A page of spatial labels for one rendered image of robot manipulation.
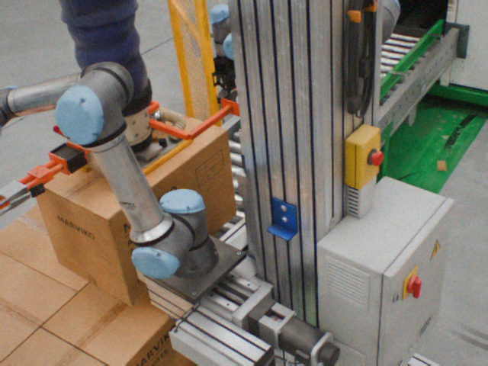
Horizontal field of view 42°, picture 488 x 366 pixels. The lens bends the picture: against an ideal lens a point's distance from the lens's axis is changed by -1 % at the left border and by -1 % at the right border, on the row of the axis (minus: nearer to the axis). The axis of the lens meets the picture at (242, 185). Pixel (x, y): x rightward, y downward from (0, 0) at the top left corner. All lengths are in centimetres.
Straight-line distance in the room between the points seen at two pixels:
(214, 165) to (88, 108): 101
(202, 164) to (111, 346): 72
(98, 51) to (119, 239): 59
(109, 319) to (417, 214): 126
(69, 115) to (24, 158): 314
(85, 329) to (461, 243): 196
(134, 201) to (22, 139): 331
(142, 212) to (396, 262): 61
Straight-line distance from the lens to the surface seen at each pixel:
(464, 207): 370
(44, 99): 168
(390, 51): 413
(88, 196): 213
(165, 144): 224
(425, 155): 407
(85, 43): 200
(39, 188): 199
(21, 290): 268
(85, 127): 142
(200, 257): 177
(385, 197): 172
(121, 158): 148
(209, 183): 234
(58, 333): 246
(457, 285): 324
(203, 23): 310
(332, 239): 158
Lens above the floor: 229
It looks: 37 degrees down
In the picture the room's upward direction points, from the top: 7 degrees counter-clockwise
